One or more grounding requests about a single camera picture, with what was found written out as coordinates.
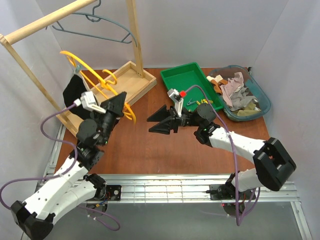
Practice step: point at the yellow plastic hanger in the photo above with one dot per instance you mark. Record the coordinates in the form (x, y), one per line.
(105, 84)

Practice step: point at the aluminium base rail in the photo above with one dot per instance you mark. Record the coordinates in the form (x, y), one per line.
(166, 188)

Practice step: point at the blue plastic hanger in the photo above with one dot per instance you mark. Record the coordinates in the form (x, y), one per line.
(88, 23)

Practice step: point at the teal clothespin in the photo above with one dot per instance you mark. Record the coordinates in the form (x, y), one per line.
(77, 69)

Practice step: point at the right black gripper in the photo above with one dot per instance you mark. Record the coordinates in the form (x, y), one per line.
(173, 120)

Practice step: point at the wooden clothes rack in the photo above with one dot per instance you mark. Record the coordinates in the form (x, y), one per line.
(22, 104)

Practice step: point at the green plastic tray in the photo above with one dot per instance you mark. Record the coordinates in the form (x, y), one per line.
(183, 77)

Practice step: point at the clear plastic laundry bin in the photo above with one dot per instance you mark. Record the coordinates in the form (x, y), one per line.
(264, 102)

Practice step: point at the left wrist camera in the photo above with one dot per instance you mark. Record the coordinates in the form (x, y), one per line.
(89, 102)

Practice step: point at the yellow clothespin right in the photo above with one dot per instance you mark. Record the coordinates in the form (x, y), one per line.
(204, 101)

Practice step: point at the pile of clothes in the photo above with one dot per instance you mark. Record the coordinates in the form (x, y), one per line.
(234, 93)

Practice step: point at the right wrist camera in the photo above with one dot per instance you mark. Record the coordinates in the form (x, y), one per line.
(178, 99)

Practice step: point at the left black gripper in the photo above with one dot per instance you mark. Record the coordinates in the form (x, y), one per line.
(110, 111)

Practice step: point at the dark grey clothespin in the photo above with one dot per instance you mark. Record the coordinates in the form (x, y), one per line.
(190, 102)

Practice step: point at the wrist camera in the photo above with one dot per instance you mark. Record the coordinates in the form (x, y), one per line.
(89, 102)
(178, 99)

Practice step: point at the black underwear beige waistband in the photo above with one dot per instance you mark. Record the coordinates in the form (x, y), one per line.
(73, 91)

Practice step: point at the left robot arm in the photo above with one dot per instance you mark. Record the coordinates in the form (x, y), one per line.
(71, 185)

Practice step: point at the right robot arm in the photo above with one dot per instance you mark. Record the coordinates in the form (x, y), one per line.
(272, 163)

